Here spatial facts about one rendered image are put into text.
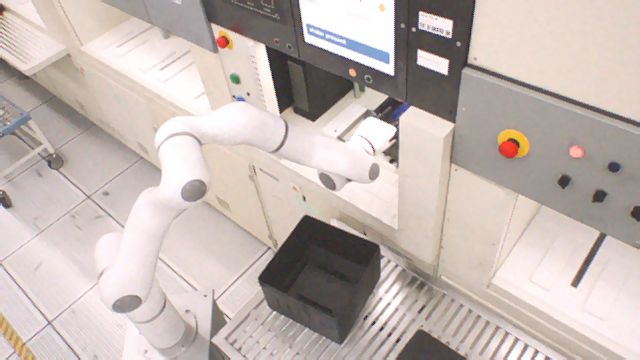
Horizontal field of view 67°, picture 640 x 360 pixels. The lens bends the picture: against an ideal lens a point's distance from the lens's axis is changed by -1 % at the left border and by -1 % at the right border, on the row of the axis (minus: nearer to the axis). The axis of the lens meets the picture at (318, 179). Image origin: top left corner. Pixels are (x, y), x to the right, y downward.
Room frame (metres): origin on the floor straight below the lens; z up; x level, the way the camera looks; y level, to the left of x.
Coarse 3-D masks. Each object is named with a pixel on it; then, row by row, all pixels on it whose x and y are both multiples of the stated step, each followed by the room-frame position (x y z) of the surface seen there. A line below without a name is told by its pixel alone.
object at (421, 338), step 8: (416, 336) 0.57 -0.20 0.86; (424, 336) 0.56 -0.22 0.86; (432, 336) 0.56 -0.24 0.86; (408, 344) 0.55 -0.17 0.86; (416, 344) 0.54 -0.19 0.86; (424, 344) 0.54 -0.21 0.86; (432, 344) 0.54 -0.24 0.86; (440, 344) 0.53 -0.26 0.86; (408, 352) 0.52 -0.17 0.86; (416, 352) 0.52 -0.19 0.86; (424, 352) 0.52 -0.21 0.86; (432, 352) 0.51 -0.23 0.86; (440, 352) 0.51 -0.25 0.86; (448, 352) 0.51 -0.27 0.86; (456, 352) 0.50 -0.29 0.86
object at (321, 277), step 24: (288, 240) 0.92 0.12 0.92; (312, 240) 0.99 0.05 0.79; (336, 240) 0.93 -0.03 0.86; (360, 240) 0.87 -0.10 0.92; (288, 264) 0.89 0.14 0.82; (312, 264) 0.91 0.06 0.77; (336, 264) 0.90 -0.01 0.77; (360, 264) 0.88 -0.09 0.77; (264, 288) 0.77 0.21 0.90; (288, 288) 0.83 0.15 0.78; (312, 288) 0.82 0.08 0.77; (336, 288) 0.81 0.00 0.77; (360, 288) 0.72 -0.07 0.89; (288, 312) 0.73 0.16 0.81; (312, 312) 0.67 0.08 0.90; (336, 312) 0.72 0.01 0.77; (336, 336) 0.62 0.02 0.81
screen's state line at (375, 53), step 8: (312, 32) 1.12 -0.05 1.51; (320, 32) 1.10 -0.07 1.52; (328, 32) 1.08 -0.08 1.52; (328, 40) 1.08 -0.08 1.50; (336, 40) 1.06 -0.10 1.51; (344, 40) 1.04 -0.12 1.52; (352, 40) 1.02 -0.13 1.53; (352, 48) 1.03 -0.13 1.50; (360, 48) 1.01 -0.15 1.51; (368, 48) 0.99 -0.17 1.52; (376, 48) 0.97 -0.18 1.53; (368, 56) 0.99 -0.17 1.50; (376, 56) 0.97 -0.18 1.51; (384, 56) 0.96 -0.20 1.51
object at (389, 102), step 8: (384, 104) 1.25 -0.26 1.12; (392, 104) 1.28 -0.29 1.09; (400, 104) 1.31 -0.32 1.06; (376, 112) 1.22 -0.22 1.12; (392, 112) 1.27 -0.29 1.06; (392, 120) 1.17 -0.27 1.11; (392, 144) 1.18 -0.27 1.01; (384, 152) 1.20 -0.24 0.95; (392, 152) 1.17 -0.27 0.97; (392, 160) 1.19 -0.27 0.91
